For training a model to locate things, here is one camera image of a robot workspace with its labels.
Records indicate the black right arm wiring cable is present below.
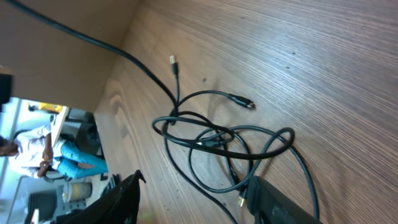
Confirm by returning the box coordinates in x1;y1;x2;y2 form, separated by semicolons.
2;0;180;118

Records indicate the black USB-C cable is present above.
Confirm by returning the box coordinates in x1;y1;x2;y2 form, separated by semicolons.
151;89;295;161

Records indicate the background cup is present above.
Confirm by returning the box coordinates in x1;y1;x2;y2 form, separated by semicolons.
62;182;92;203

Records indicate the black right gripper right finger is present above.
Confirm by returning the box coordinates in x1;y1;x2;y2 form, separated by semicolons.
247;176;320;224

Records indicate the seated person in background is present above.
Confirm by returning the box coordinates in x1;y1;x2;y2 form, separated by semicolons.
1;126;108;179

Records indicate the black USB-A cable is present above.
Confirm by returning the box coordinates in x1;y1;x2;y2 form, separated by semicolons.
161;55;320;224

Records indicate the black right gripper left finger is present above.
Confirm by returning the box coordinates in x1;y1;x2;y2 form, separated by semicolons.
61;170;146;224

